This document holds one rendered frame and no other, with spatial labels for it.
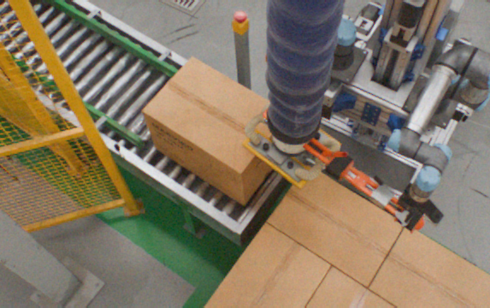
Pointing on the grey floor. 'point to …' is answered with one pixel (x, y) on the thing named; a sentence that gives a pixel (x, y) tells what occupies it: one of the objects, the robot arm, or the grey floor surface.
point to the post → (242, 52)
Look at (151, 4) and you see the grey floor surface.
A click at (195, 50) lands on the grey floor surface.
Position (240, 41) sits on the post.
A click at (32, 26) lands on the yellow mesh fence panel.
